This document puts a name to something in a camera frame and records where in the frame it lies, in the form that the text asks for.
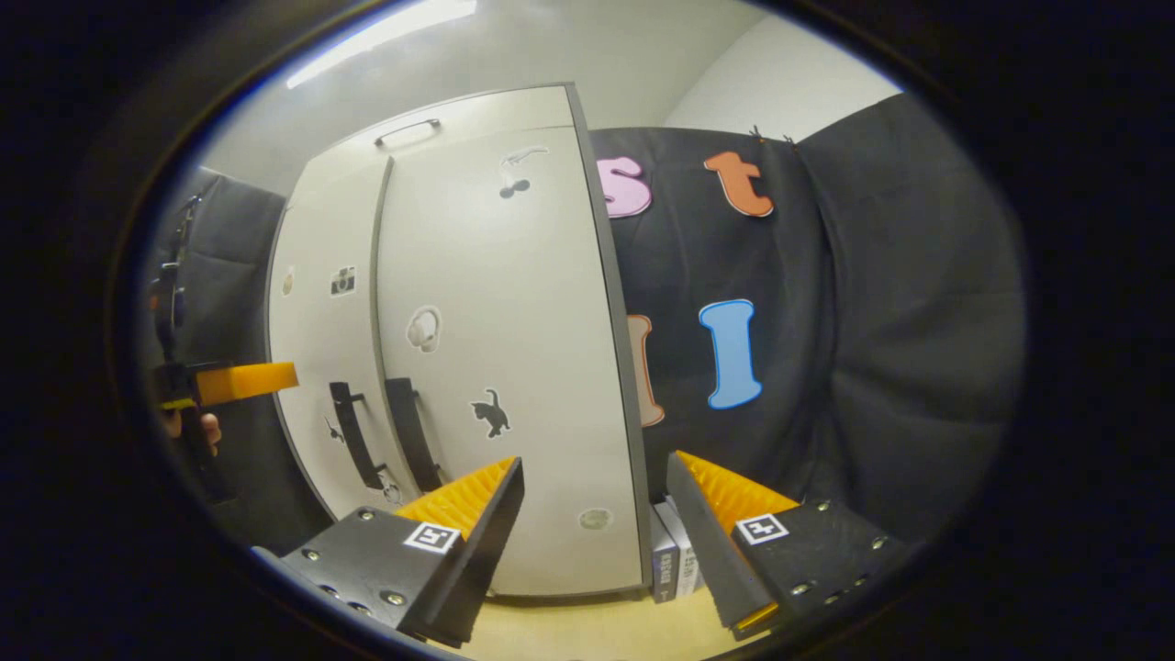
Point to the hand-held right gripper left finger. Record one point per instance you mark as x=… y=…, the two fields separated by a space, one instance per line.
x=482 y=551

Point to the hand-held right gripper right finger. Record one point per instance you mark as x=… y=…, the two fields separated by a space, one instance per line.
x=716 y=560

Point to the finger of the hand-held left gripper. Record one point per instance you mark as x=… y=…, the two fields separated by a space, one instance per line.
x=248 y=381

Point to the white cabinet door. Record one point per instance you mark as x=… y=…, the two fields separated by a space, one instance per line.
x=514 y=303
x=312 y=321

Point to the white shoe cabinet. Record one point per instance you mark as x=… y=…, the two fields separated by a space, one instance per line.
x=613 y=303

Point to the white cabinet drawer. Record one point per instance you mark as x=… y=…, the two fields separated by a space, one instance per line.
x=477 y=115

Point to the blue white box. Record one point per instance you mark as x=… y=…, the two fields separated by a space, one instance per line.
x=665 y=565

